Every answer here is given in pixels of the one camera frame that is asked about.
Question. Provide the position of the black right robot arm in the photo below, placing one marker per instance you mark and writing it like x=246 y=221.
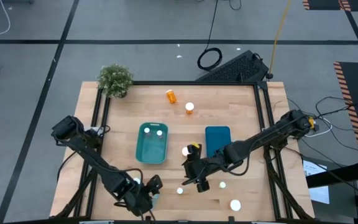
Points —
x=259 y=137

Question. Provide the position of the black frame bracket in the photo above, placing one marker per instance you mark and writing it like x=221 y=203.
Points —
x=231 y=219

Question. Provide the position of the silver metal bracket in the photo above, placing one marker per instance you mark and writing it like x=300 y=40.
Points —
x=96 y=222
x=269 y=222

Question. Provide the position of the teal plastic bin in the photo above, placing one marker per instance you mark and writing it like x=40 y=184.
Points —
x=151 y=152

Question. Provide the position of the black aluminium table frame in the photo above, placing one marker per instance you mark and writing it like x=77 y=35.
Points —
x=197 y=83

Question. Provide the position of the dark blue plastic bin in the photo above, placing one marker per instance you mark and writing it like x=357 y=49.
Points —
x=217 y=137

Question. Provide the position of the white paper sheet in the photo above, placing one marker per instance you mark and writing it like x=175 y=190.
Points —
x=320 y=193

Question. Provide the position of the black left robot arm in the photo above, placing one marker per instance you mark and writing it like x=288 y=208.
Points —
x=85 y=149

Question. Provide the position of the small pill bottle white cap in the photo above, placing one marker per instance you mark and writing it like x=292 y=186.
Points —
x=222 y=184
x=159 y=133

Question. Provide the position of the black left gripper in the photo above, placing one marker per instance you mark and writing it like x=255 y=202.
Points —
x=141 y=199

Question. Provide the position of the potted green plant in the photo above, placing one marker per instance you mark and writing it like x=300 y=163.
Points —
x=115 y=80

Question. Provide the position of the yellow gripper tag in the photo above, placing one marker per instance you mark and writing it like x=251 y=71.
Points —
x=195 y=145

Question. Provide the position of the small pink pill bottle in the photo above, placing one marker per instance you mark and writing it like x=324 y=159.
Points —
x=147 y=130

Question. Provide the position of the black perforated case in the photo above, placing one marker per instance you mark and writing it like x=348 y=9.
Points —
x=235 y=68

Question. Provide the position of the small blue pill bottle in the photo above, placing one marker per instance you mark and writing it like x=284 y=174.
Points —
x=155 y=199

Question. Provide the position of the black metal beam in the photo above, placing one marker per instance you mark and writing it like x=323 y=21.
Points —
x=337 y=174

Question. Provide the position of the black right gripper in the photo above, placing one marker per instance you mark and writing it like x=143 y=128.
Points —
x=205 y=166

